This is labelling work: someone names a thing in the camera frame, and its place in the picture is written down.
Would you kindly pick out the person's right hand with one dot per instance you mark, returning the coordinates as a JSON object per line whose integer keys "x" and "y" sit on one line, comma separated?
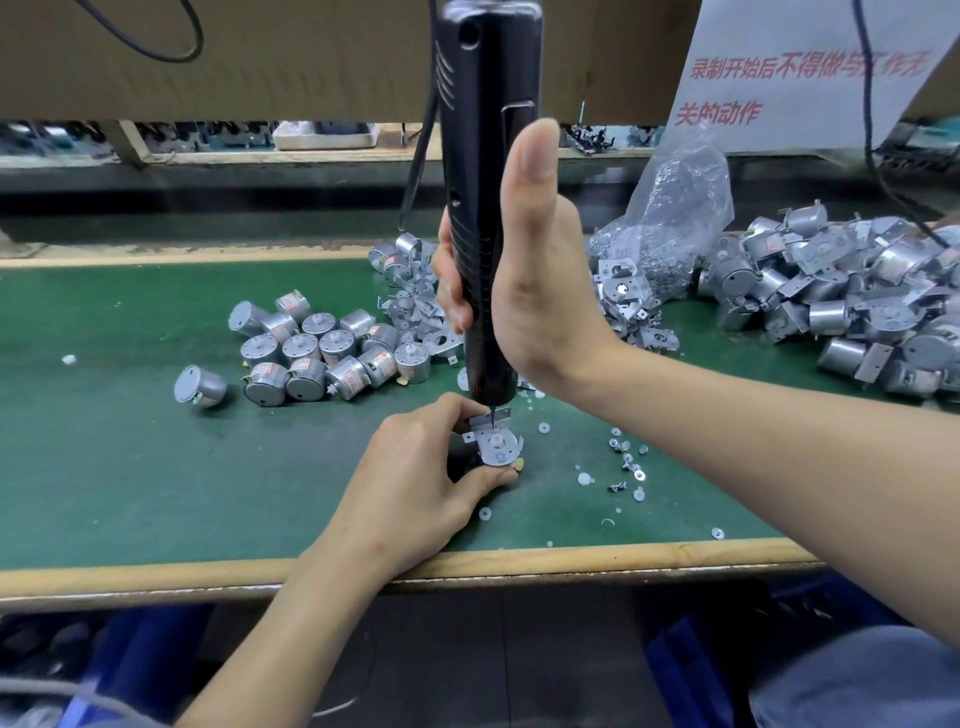
{"x": 555, "y": 300}

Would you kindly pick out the person's left hand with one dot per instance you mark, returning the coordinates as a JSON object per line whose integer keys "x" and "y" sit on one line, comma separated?
{"x": 405, "y": 495}

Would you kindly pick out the silver round motor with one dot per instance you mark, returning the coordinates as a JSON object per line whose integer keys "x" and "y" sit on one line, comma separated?
{"x": 501, "y": 450}

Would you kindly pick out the silver metal bracket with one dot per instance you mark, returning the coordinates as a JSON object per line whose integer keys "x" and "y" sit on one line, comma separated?
{"x": 485, "y": 422}

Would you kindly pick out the pile of metal brackets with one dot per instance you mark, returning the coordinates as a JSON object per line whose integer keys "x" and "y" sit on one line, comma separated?
{"x": 405, "y": 285}

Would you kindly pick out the black electric screwdriver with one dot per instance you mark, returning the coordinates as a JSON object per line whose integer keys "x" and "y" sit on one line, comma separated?
{"x": 483, "y": 150}

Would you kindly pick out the pile of silver motors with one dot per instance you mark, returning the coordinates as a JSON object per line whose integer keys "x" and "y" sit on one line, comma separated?
{"x": 308, "y": 353}

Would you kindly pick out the pile of assembled motors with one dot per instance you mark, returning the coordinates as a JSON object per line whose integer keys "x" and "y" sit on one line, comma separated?
{"x": 840, "y": 285}

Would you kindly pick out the person's left forearm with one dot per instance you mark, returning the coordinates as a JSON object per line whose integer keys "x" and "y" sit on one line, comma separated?
{"x": 293, "y": 653}

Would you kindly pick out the person's right forearm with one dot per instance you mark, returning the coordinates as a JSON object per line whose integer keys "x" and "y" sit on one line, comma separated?
{"x": 795, "y": 495}

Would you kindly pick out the small clear plastic bag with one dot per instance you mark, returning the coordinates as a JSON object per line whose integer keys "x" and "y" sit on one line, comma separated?
{"x": 675, "y": 210}

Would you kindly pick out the scatter of small silver screws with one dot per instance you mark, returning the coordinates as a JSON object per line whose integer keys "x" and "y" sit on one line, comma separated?
{"x": 623, "y": 465}

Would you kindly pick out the blue plastic bin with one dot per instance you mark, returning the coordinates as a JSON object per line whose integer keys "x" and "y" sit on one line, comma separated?
{"x": 143, "y": 668}

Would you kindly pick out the white paper sign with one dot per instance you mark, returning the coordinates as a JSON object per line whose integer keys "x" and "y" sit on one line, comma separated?
{"x": 810, "y": 68}

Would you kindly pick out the green bench mat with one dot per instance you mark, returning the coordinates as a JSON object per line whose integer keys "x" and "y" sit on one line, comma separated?
{"x": 60, "y": 465}

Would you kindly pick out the dark blue crate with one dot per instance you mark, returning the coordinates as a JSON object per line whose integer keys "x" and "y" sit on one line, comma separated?
{"x": 713, "y": 660}

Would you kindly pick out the brown back panel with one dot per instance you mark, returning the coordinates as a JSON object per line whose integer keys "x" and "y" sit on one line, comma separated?
{"x": 270, "y": 60}

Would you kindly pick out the grey blue trousers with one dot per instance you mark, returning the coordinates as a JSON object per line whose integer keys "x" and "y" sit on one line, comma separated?
{"x": 863, "y": 683}

